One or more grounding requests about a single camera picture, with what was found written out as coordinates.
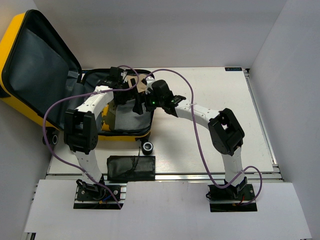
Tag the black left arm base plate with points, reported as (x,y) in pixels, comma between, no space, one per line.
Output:
(93,197)

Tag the white foreground board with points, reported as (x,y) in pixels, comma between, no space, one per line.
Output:
(171,210)

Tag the grey cloth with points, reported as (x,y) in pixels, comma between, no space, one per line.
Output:
(127,120)

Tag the yellow hard-shell suitcase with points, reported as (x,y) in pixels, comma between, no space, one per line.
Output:
(41,78)

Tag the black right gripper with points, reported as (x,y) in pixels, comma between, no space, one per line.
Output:
(142,98)

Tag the black box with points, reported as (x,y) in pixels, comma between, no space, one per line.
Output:
(131,168)

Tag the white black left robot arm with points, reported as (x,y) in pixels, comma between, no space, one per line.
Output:
(81,132)

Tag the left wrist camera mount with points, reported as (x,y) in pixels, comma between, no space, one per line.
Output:
(124,75)

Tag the camouflage yellow green garment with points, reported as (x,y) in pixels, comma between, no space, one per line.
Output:
(108,115)

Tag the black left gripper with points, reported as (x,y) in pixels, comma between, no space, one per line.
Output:
(120,100)

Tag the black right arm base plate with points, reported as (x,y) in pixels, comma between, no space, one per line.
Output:
(222,201)

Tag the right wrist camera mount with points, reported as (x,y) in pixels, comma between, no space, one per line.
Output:
(149,81)

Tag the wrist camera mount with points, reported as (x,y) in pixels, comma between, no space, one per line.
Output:
(149,81)
(124,75)

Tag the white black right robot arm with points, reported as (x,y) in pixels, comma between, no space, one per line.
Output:
(225,131)

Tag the beige garment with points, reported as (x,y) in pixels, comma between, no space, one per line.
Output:
(141,86)

